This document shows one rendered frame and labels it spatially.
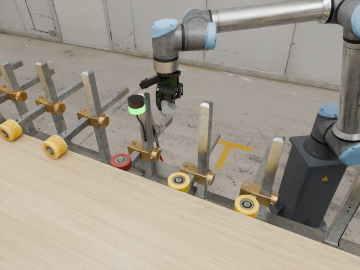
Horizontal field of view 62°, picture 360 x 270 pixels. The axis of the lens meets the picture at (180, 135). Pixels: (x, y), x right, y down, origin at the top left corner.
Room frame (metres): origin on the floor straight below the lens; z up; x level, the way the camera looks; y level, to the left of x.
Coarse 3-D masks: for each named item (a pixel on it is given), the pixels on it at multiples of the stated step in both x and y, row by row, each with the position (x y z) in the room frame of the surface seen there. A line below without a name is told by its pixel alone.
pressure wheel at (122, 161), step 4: (112, 156) 0.87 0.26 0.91; (116, 156) 0.87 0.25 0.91; (120, 156) 0.87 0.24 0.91; (124, 156) 0.87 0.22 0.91; (128, 156) 0.87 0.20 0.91; (112, 160) 0.85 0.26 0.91; (116, 160) 0.85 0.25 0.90; (120, 160) 0.84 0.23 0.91; (124, 160) 0.85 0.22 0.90; (128, 160) 0.84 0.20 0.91; (112, 164) 0.82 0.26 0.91; (116, 164) 0.82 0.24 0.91; (120, 164) 0.82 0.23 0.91; (124, 164) 0.82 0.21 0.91; (128, 164) 0.83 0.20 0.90; (120, 168) 0.81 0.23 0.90; (124, 168) 0.81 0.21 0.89; (128, 168) 0.82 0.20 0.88
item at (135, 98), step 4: (132, 96) 0.92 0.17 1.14; (136, 96) 0.92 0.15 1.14; (140, 96) 0.92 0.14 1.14; (132, 100) 0.90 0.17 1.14; (136, 100) 0.90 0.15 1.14; (140, 100) 0.90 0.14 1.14; (132, 108) 0.89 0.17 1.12; (144, 112) 0.93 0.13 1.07; (144, 132) 0.93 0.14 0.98; (144, 136) 0.93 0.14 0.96
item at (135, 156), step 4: (168, 116) 1.21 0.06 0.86; (164, 120) 1.18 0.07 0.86; (168, 120) 1.18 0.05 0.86; (172, 120) 1.21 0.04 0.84; (160, 124) 1.14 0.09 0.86; (164, 124) 1.14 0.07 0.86; (168, 124) 1.17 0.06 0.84; (136, 152) 0.94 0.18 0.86; (132, 156) 0.92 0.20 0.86; (136, 156) 0.92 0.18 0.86; (140, 156) 0.94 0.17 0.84; (132, 160) 0.89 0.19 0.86; (136, 160) 0.91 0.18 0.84; (132, 164) 0.89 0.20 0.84
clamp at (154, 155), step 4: (136, 144) 0.98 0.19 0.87; (140, 144) 0.98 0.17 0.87; (128, 148) 0.97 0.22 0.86; (132, 148) 0.96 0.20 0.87; (136, 148) 0.96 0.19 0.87; (140, 148) 0.96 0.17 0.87; (132, 152) 0.96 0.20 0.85; (140, 152) 0.94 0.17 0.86; (144, 152) 0.93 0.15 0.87; (148, 152) 0.93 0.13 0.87; (152, 152) 0.93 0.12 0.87; (156, 152) 0.93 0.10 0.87; (160, 152) 0.95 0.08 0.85; (144, 156) 0.93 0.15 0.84; (148, 156) 0.93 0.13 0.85; (152, 156) 0.92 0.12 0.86; (156, 156) 0.93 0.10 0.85; (148, 160) 0.93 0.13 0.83; (152, 160) 0.91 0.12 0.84; (156, 160) 0.92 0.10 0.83
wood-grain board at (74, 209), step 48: (0, 144) 0.96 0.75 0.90; (0, 192) 0.69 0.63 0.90; (48, 192) 0.69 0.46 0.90; (96, 192) 0.69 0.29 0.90; (144, 192) 0.69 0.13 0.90; (0, 240) 0.51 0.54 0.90; (48, 240) 0.51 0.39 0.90; (96, 240) 0.50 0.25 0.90; (144, 240) 0.50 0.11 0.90; (192, 240) 0.50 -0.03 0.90; (240, 240) 0.50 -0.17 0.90; (288, 240) 0.50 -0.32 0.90
